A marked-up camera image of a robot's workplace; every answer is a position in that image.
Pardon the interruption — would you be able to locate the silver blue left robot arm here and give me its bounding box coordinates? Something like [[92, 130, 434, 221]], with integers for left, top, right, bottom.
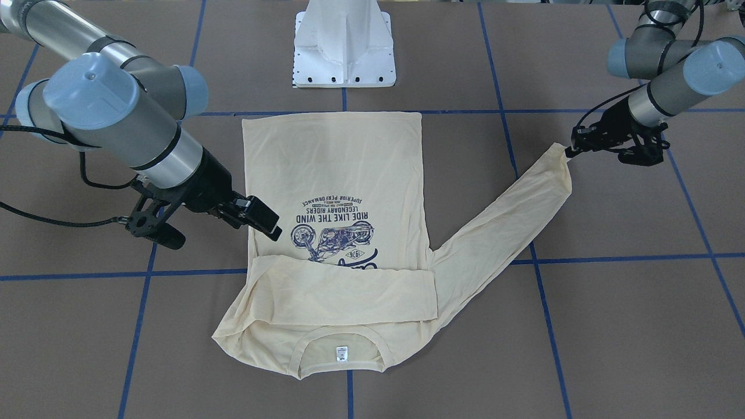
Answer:
[[565, 1, 744, 166]]

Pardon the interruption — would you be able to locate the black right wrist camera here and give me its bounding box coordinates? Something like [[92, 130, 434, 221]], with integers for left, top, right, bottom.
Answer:
[[125, 194, 186, 250]]

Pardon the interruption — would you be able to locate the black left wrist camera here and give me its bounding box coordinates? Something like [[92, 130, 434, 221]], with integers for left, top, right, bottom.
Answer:
[[617, 122, 671, 167]]

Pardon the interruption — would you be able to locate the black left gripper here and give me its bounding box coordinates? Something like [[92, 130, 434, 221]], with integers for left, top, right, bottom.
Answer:
[[564, 104, 642, 159]]

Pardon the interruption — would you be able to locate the beige long-sleeve printed shirt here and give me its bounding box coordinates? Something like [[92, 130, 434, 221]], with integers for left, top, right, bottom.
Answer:
[[212, 112, 572, 379]]

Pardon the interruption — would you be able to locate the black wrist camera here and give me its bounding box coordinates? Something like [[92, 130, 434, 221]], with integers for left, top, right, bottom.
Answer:
[[617, 122, 671, 167], [125, 194, 186, 250]]

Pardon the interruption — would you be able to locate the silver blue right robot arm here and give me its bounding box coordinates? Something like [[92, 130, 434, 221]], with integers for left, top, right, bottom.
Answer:
[[2, 1, 282, 250]]

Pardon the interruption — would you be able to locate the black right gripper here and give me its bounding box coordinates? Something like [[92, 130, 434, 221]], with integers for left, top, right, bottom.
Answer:
[[176, 148, 282, 242]]

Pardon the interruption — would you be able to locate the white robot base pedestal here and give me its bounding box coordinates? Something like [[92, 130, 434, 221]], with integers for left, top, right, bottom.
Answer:
[[292, 1, 397, 88]]

